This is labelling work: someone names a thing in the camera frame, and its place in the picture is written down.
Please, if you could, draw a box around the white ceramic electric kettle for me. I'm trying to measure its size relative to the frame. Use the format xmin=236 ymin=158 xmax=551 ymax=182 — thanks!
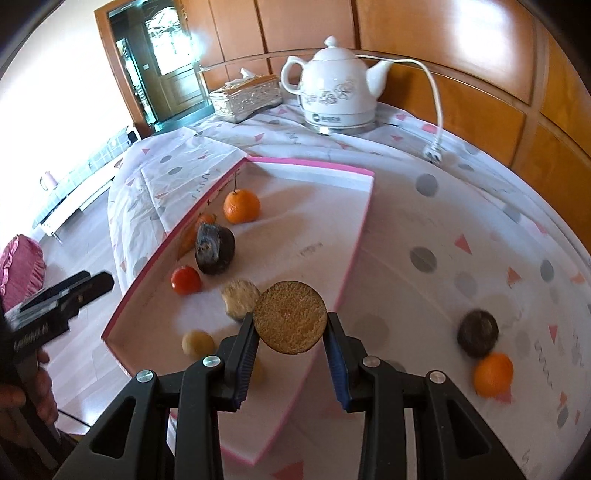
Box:
xmin=281 ymin=36 xmax=395 ymax=136

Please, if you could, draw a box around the person's left hand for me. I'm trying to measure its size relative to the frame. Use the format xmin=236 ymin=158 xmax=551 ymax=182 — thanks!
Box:
xmin=0 ymin=351 xmax=60 ymax=428

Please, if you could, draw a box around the glass low cabinet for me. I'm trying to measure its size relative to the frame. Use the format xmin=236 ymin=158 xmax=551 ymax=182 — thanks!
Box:
xmin=31 ymin=124 xmax=139 ymax=241

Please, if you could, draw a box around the white printed tablecloth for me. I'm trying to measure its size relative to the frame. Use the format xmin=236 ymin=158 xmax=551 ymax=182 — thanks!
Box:
xmin=107 ymin=99 xmax=591 ymax=480

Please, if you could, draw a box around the carrot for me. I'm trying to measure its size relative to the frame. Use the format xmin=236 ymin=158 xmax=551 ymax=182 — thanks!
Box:
xmin=177 ymin=212 xmax=218 ymax=259

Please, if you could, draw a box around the white ornate tissue box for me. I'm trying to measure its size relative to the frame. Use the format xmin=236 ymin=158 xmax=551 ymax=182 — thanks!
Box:
xmin=209 ymin=68 xmax=283 ymax=123

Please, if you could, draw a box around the pink box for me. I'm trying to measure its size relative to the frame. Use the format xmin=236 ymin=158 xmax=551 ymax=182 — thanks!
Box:
xmin=102 ymin=156 xmax=376 ymax=464

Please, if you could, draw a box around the pink cushion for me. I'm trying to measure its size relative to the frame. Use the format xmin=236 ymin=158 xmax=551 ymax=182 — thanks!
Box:
xmin=0 ymin=234 xmax=47 ymax=301

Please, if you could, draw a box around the small yellow fruit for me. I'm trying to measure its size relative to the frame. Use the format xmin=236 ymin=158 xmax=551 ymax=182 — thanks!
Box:
xmin=181 ymin=329 xmax=216 ymax=357

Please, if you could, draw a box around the orange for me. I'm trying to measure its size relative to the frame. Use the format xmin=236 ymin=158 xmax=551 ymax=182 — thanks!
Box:
xmin=223 ymin=178 xmax=261 ymax=225
xmin=473 ymin=352 xmax=514 ymax=398

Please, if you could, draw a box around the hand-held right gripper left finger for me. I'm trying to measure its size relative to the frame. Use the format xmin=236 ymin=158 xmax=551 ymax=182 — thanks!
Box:
xmin=54 ymin=312 xmax=260 ymax=480

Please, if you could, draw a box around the wooden glass door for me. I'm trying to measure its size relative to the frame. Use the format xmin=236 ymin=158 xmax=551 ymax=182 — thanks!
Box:
xmin=95 ymin=0 xmax=213 ymax=137

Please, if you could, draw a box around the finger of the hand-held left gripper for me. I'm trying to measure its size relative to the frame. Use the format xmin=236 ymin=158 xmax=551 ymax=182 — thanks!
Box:
xmin=21 ymin=271 xmax=92 ymax=309
xmin=55 ymin=271 xmax=115 ymax=319

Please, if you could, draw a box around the dark purple fruit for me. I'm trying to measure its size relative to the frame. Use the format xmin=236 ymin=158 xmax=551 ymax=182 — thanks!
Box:
xmin=194 ymin=223 xmax=236 ymax=276
xmin=457 ymin=310 xmax=499 ymax=358

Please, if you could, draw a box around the round kiwi slice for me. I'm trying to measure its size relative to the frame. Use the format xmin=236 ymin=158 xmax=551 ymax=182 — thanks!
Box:
xmin=252 ymin=280 xmax=328 ymax=356

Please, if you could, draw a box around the red tomato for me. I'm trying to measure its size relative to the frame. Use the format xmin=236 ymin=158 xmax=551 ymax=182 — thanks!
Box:
xmin=171 ymin=265 xmax=203 ymax=295

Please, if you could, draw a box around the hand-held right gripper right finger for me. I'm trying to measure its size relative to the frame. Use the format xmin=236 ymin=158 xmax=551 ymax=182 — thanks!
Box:
xmin=323 ymin=312 xmax=527 ymax=480

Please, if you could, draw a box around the kiwi half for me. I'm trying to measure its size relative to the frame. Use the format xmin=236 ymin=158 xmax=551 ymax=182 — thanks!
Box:
xmin=221 ymin=278 xmax=262 ymax=320

